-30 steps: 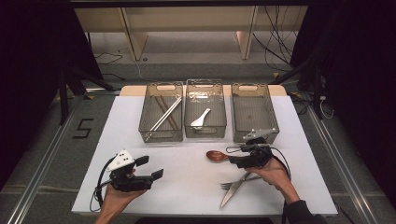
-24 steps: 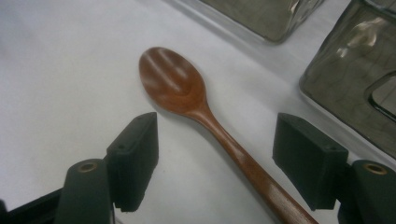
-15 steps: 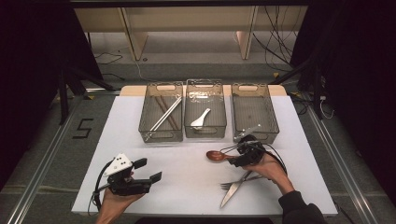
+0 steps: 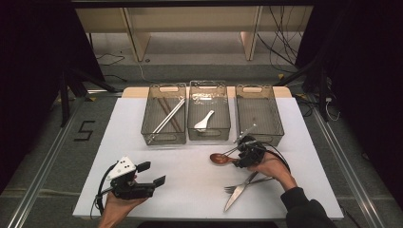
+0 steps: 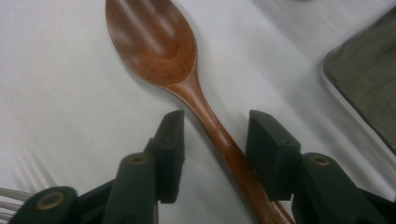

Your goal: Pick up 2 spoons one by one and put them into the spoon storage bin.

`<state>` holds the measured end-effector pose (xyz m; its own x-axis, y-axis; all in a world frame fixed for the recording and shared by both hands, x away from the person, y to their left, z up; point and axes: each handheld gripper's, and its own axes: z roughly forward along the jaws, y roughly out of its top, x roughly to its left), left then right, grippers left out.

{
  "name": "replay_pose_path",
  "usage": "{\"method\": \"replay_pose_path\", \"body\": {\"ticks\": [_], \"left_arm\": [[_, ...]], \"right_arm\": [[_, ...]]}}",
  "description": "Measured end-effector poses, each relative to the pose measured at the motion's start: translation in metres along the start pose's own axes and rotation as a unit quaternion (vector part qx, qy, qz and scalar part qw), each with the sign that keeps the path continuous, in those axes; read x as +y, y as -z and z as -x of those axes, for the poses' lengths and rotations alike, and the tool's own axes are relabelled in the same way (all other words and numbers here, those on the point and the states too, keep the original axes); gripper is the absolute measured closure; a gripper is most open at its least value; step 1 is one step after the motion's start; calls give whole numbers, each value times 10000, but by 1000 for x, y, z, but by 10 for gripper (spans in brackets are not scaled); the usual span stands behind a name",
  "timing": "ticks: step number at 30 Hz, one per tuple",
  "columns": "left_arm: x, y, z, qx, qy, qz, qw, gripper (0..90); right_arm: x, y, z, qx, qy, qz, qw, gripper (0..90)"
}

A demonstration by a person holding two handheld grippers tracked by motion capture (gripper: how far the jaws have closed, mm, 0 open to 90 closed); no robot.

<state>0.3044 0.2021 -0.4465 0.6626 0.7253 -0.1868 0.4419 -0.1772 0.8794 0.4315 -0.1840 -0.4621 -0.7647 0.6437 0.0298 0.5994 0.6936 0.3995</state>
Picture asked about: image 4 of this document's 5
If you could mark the aluminium floor rail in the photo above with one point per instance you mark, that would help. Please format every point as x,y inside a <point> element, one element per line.
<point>348,171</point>
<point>41,177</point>

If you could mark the person's right hand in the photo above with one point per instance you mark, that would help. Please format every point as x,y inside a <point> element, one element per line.
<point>277,169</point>

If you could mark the brown wooden spoon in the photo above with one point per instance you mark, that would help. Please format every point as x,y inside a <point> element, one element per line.
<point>220,159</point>

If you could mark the white ceramic spoon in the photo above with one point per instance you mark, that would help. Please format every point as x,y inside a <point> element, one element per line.
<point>202,125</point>

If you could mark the black curtain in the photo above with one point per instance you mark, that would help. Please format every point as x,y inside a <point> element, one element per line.
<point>364,79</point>
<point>31,79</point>

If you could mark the metal knife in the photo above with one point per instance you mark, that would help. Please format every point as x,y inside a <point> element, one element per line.
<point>234,198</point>

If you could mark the metal fork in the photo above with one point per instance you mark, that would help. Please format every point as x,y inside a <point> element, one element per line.
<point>230,189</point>

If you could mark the brown wooden chopstick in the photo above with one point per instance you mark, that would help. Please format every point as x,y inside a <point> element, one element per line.
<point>161,108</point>
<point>167,107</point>

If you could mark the black metal stand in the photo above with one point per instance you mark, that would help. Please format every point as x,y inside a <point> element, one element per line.
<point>321,91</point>

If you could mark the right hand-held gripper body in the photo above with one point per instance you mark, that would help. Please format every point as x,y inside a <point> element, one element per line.
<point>255,152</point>

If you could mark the person's left hand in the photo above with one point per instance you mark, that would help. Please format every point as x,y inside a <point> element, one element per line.
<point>117,209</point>

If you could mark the white table mat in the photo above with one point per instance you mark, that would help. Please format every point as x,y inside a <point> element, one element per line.
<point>177,209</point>

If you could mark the grey transparent plastic bin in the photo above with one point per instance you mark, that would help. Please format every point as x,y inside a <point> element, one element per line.
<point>158,110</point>
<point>263,110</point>

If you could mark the beige wooden desk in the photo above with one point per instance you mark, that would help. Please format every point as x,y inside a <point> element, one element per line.
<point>190,19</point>

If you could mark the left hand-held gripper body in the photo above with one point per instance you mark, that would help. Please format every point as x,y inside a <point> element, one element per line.
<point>133,191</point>

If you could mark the clear transparent plastic bin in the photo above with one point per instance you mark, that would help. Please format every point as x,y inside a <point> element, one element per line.
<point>209,101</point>

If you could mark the black tripod stand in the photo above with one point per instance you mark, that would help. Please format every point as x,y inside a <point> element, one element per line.
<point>65,101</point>

